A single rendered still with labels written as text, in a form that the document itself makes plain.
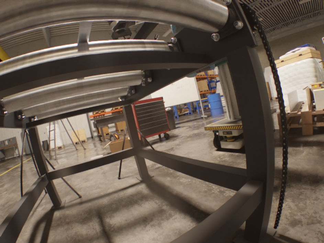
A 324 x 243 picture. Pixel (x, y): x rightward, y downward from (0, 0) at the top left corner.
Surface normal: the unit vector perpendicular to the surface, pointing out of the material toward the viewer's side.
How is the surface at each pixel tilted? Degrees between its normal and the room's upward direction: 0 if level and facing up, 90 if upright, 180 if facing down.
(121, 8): 166
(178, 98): 90
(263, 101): 90
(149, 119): 90
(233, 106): 90
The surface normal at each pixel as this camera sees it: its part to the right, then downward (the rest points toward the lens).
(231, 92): -0.84, 0.22
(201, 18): 0.41, 0.86
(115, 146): 0.20, 0.01
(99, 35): 0.49, -0.06
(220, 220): -0.22, -0.97
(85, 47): 0.42, -0.29
